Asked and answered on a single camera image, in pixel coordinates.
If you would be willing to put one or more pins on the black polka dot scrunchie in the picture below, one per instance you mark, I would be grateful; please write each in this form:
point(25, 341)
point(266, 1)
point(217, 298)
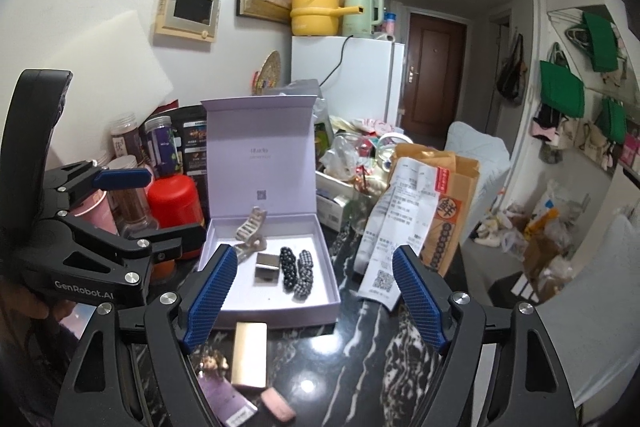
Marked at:
point(288, 269)

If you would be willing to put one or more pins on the red cylindrical canister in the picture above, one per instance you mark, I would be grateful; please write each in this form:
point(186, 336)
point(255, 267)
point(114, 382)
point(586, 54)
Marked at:
point(174, 201)

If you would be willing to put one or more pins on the smoky transparent plastic case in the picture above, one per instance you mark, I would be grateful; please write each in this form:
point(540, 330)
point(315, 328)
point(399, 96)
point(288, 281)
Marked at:
point(267, 268)

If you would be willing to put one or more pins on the brown paper bag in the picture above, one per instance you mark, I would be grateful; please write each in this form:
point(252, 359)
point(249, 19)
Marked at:
point(455, 183)

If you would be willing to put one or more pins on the glass cup with spoon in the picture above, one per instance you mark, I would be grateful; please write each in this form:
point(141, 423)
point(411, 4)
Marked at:
point(359, 209)

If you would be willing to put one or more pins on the black hanging bag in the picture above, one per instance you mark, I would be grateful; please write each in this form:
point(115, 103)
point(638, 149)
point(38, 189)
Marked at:
point(511, 84)

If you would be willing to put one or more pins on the yellow cooking pot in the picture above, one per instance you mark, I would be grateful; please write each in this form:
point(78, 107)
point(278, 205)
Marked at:
point(317, 18)

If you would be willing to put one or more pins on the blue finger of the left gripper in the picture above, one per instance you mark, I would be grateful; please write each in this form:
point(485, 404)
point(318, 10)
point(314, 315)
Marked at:
point(122, 179)

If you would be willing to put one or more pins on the purple small carton box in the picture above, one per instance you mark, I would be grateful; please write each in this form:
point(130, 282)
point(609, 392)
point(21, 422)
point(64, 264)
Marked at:
point(229, 406)

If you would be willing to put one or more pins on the clear jar amber contents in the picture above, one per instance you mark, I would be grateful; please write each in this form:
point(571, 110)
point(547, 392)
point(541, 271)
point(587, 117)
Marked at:
point(131, 203)

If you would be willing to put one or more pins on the lavender open gift box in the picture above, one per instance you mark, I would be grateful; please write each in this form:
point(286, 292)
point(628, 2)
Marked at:
point(260, 153)

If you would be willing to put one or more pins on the purple label jar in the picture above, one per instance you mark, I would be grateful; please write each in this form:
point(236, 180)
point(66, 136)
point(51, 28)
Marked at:
point(160, 140)

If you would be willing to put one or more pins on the green electric kettle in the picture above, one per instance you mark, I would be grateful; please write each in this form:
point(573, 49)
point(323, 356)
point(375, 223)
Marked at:
point(368, 16)

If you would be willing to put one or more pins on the pink paper cup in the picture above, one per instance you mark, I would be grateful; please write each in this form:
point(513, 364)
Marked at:
point(96, 210)

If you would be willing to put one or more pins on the white medicine box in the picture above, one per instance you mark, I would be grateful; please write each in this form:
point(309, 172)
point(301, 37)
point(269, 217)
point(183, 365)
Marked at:
point(333, 199)

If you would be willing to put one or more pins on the white refrigerator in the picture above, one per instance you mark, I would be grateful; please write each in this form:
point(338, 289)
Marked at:
point(359, 78)

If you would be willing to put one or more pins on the pearl white hair claw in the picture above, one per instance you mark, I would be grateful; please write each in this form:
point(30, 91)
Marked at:
point(249, 237)

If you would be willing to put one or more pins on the brown label jar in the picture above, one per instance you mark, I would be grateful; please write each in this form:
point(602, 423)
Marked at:
point(125, 137)

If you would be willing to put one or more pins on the wall intercom panel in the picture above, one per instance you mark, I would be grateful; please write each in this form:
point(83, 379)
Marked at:
point(190, 19)

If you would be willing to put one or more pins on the long white receipt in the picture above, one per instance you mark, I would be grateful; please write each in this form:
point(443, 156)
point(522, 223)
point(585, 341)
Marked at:
point(402, 216)

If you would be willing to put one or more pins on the green tote bag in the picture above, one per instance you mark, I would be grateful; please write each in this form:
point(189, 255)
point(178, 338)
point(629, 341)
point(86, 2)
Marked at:
point(597, 40)
point(559, 87)
point(612, 120)

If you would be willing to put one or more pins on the pink round compact case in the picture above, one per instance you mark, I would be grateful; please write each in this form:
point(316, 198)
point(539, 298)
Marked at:
point(277, 405)

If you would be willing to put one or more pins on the gold rectangular box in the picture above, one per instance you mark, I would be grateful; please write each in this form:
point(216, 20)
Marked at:
point(249, 359)

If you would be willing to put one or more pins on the brown door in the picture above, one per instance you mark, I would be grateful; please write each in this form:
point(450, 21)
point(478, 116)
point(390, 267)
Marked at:
point(435, 58)

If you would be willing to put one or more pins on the black white checkered scrunchie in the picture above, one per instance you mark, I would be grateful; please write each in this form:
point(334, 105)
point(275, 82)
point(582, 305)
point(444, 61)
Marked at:
point(305, 276)

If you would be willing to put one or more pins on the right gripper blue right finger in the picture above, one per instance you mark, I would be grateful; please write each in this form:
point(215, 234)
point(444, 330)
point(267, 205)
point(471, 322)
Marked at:
point(426, 296)

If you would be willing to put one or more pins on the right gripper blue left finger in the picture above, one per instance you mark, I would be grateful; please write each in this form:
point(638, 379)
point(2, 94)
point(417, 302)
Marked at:
point(203, 294)

